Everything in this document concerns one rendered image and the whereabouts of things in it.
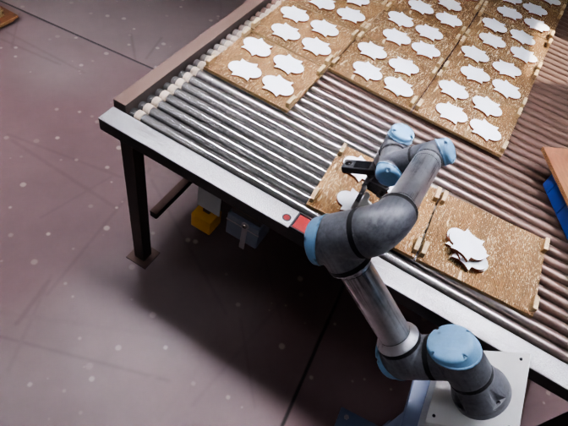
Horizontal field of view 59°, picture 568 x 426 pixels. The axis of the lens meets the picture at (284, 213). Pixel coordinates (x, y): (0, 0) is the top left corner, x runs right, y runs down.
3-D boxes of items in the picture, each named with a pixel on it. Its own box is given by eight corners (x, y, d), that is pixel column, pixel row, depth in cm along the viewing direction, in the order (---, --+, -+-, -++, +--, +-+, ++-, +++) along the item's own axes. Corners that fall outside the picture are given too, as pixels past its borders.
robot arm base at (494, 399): (514, 418, 124) (500, 395, 120) (453, 422, 132) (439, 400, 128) (510, 366, 135) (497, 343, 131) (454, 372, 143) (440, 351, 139)
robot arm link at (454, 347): (490, 393, 122) (470, 360, 116) (436, 391, 130) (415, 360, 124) (494, 352, 130) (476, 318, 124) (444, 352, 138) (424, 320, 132)
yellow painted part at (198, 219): (209, 236, 199) (212, 199, 180) (190, 224, 201) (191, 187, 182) (221, 222, 204) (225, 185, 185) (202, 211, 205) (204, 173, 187)
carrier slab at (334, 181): (412, 259, 171) (414, 257, 170) (305, 206, 177) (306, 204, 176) (439, 193, 192) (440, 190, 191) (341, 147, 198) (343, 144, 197)
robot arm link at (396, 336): (440, 391, 128) (345, 229, 107) (388, 390, 138) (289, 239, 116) (449, 353, 137) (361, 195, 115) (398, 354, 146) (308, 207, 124)
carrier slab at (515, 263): (530, 319, 165) (533, 316, 164) (414, 261, 171) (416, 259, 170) (544, 243, 186) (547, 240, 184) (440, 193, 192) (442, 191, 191)
